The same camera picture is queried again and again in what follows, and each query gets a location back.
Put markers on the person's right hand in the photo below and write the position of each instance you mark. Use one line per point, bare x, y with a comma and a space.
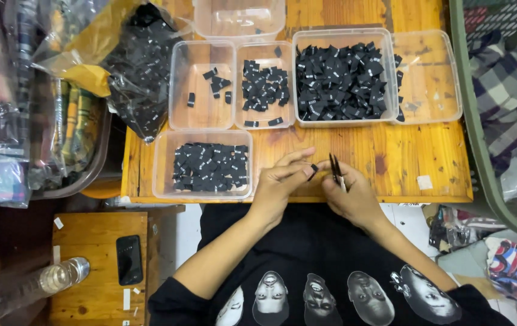
353, 199

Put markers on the person's left hand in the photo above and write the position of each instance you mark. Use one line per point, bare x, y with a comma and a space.
272, 190

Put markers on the black tweezers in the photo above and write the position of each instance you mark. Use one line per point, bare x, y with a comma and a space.
335, 171

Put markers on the single black woven label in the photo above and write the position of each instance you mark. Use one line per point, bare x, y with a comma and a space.
313, 172

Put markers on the flat layer of black labels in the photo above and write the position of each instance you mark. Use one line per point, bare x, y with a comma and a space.
211, 166

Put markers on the white paper sticker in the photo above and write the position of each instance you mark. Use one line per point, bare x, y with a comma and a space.
424, 182

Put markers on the black printed t-shirt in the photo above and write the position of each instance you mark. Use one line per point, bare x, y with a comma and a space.
322, 271

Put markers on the small pile of black labels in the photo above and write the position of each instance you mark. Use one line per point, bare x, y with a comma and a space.
264, 88

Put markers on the crumpled plastic bag of scraps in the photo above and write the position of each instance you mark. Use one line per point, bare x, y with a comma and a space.
460, 228

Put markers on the large heap of black labels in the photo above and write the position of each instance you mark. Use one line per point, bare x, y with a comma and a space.
340, 84

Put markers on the few scattered black labels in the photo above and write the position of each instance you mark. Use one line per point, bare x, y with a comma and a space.
218, 84

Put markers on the row of spilled black labels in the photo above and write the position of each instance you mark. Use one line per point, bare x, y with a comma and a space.
399, 77

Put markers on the clear plastic container lid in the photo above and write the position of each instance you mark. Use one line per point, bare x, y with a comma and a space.
428, 77

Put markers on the green plastic laundry basket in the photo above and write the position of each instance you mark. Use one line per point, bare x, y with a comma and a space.
471, 113

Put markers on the black smartphone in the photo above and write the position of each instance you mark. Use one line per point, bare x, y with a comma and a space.
129, 260

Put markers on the large clear plastic container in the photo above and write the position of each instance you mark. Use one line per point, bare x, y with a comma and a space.
344, 36

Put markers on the plastic bag of black labels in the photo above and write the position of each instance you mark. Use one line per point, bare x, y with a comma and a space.
143, 77

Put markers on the white tape strip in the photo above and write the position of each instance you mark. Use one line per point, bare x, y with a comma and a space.
56, 254
58, 222
126, 299

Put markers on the plaid fabric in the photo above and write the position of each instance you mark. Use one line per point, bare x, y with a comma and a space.
507, 86

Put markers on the small wooden stool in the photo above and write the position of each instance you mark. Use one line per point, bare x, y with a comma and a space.
91, 271

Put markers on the brown basin with fabric bags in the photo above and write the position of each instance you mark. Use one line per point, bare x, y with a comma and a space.
70, 136

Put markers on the yellow envelope in plastic bag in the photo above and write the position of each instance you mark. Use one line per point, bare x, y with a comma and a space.
88, 74

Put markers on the clear plastic water bottle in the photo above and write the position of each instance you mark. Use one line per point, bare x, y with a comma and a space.
54, 276

